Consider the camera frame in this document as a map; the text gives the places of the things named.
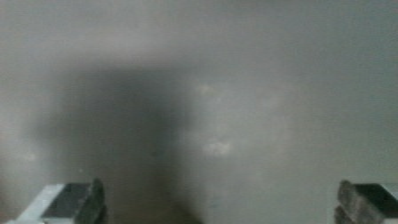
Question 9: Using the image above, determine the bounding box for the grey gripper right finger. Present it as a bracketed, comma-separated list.
[334, 180, 398, 224]

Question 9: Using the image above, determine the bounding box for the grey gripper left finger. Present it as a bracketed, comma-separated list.
[16, 179, 107, 224]

